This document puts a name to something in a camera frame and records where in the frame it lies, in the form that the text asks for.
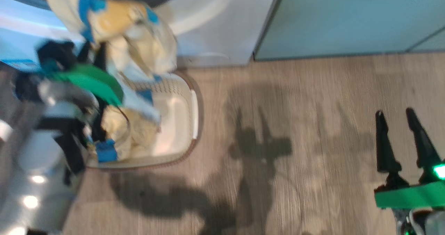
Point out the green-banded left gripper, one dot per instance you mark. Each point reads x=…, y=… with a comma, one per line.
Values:
x=90, y=80

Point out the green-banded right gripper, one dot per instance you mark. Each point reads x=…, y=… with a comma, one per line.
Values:
x=406, y=196

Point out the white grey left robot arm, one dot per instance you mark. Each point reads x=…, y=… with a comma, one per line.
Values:
x=38, y=151

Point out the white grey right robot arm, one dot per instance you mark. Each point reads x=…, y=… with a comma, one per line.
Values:
x=431, y=224

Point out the cream perforated laundry basket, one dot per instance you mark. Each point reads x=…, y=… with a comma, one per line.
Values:
x=177, y=116

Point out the white front-load washing machine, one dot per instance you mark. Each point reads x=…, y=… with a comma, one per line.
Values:
x=226, y=30

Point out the blue energy label sticker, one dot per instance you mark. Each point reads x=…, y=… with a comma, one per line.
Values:
x=21, y=64

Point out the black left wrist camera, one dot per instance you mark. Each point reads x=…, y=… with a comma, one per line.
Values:
x=55, y=56

